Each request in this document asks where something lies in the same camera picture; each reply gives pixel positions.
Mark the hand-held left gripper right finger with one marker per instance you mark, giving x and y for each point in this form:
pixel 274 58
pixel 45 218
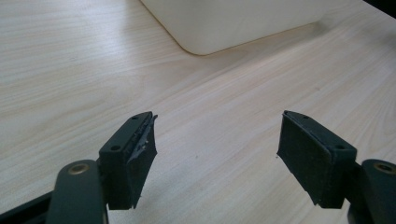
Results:
pixel 314 161

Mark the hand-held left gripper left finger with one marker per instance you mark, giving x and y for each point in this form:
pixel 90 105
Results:
pixel 124 168

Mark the white plastic box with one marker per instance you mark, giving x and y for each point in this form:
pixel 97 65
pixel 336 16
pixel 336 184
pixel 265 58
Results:
pixel 236 21

